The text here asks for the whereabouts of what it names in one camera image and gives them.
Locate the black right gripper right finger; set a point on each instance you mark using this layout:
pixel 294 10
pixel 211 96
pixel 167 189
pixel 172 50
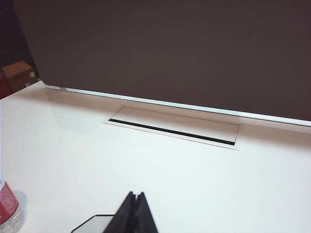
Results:
pixel 144 218

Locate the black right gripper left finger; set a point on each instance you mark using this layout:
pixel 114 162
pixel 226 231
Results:
pixel 122 218

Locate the clear water bottle red label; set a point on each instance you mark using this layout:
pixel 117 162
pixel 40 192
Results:
pixel 7 201

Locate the brown desk partition panel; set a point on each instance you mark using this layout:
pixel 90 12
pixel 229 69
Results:
pixel 170 48

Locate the brown cardboard box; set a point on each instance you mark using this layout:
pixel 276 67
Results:
pixel 20 75

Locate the red background object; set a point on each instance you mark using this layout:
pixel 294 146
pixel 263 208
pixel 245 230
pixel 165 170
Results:
pixel 4 87

